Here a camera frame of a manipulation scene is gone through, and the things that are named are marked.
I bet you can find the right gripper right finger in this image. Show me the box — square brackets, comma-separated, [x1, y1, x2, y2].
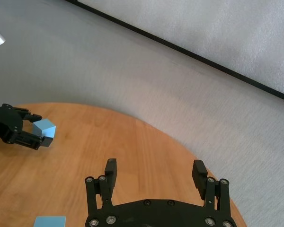
[191, 160, 231, 211]

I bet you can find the blue cube block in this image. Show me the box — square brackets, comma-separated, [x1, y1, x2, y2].
[34, 215, 67, 227]
[33, 119, 57, 140]

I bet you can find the black wall trim strip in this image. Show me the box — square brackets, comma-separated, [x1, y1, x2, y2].
[63, 0, 284, 105]

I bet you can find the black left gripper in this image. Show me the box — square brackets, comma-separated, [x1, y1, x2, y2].
[0, 103, 54, 151]

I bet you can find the white foam wall panel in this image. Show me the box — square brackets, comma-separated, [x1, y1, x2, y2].
[78, 0, 284, 99]

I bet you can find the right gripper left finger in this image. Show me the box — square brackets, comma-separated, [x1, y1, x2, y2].
[85, 158, 118, 210]

